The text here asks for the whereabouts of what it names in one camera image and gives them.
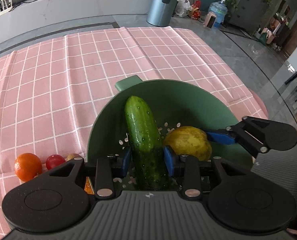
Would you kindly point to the pink checkered tablecloth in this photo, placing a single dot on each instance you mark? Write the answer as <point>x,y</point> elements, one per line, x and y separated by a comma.
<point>52,91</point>

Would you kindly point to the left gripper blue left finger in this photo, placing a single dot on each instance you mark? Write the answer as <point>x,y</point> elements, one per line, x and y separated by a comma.
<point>107,169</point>

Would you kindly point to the large yellow-green pomelo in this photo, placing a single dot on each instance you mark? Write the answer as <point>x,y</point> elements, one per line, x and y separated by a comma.
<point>188,140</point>

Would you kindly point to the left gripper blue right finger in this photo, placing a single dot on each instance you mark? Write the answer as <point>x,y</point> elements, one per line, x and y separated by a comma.
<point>186,172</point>

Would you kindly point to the white plastic bag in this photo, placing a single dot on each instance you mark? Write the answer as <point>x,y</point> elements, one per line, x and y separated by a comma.
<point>182,8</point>

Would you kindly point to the brown kiwi back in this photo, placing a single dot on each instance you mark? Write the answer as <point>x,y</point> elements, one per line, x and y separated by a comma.
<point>72,156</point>

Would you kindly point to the orange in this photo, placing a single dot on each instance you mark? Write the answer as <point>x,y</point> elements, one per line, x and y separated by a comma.
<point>27,166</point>
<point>88,187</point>

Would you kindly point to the dark grey cabinet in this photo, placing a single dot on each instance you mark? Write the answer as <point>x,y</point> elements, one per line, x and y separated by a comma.
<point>247,14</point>

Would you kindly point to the red tomato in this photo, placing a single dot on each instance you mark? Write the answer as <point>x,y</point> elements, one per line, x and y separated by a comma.
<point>54,161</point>

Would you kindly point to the blue water jug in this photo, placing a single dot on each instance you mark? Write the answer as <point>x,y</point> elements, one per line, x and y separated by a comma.
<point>220,10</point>

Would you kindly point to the white wifi router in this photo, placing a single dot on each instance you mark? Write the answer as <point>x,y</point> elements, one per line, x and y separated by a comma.
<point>5,6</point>

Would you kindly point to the white tv console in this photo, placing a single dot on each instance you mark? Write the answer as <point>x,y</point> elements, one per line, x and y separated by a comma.
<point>31,16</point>

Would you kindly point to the green cucumber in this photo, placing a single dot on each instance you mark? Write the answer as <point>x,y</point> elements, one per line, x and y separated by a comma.
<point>146,146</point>

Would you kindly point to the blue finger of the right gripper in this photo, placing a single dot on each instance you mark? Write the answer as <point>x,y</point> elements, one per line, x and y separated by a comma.
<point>220,136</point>

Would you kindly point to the green colander bowl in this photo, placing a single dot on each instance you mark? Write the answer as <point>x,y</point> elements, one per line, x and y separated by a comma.
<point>173,104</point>

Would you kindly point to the blue-grey trash bin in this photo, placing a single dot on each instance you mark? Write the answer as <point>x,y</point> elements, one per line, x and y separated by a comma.
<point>160,12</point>

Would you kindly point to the small pink heater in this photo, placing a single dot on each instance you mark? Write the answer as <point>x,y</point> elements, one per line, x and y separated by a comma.
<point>209,20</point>

